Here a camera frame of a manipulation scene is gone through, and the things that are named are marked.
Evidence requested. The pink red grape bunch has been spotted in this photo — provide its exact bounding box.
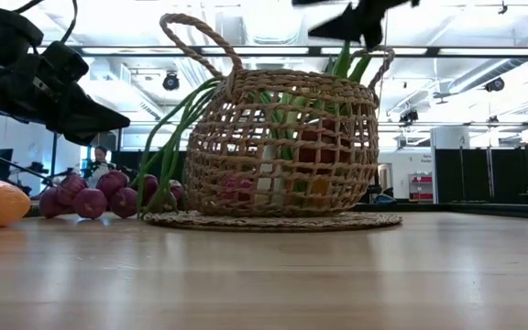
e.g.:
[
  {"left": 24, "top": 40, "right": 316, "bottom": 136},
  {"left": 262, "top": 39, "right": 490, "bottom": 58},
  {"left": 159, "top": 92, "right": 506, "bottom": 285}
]
[{"left": 220, "top": 175, "right": 254, "bottom": 203}]

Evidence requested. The round woven placemat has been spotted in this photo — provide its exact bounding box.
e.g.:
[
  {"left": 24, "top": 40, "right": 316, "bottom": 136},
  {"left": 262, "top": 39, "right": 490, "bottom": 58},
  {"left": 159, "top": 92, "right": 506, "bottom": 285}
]
[{"left": 143, "top": 209, "right": 403, "bottom": 233}]

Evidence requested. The small orange bell pepper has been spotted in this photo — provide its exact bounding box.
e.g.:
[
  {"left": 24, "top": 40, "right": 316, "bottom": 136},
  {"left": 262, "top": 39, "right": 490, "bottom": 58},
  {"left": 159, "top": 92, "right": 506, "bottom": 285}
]
[{"left": 309, "top": 177, "right": 332, "bottom": 197}]

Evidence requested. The bunch of purple grapes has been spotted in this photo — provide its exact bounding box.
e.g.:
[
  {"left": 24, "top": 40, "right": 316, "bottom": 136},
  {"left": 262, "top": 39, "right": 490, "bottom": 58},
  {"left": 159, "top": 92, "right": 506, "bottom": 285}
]
[{"left": 38, "top": 170, "right": 185, "bottom": 220}]

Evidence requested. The green leek bunch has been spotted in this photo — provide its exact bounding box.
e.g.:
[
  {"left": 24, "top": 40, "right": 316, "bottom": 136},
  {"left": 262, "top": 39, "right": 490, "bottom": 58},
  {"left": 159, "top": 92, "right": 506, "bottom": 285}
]
[{"left": 134, "top": 39, "right": 373, "bottom": 220}]

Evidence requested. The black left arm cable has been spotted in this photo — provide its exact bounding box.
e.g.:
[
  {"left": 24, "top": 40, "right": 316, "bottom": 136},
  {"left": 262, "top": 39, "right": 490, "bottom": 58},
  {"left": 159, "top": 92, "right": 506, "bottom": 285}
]
[{"left": 11, "top": 0, "right": 80, "bottom": 45}]

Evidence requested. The shelf with red boxes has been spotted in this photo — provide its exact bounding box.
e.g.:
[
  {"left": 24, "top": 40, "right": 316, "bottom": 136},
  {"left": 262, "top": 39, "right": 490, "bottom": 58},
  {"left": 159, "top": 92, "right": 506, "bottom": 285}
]
[{"left": 408, "top": 172, "right": 435, "bottom": 203}]

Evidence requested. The black partition wall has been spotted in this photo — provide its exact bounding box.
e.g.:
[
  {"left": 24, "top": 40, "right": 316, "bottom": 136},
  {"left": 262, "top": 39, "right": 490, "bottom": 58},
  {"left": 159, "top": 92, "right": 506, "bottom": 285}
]
[{"left": 433, "top": 144, "right": 528, "bottom": 206}]

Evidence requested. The woven wicker basket with handles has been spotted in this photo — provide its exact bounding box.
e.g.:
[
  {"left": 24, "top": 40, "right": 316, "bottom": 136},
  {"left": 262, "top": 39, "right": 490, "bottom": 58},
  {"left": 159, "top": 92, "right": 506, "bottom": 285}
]
[{"left": 159, "top": 12, "right": 397, "bottom": 219}]

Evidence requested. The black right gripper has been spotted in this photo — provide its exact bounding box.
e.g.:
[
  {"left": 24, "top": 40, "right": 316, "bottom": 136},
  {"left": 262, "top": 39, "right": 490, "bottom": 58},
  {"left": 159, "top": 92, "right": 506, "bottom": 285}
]
[{"left": 291, "top": 0, "right": 422, "bottom": 50}]

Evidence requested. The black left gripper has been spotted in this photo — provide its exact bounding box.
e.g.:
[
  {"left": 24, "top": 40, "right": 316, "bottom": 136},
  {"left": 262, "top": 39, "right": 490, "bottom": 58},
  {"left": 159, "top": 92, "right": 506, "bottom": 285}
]
[{"left": 0, "top": 40, "right": 132, "bottom": 148}]

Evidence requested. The person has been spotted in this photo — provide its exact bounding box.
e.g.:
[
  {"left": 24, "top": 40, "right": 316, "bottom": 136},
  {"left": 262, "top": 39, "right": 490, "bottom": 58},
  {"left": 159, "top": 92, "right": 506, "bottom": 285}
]
[{"left": 84, "top": 145, "right": 118, "bottom": 189}]

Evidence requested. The white square pillar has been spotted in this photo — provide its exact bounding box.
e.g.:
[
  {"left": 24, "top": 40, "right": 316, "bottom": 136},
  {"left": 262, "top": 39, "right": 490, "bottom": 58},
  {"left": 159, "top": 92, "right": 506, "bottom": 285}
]
[{"left": 430, "top": 126, "right": 471, "bottom": 150}]

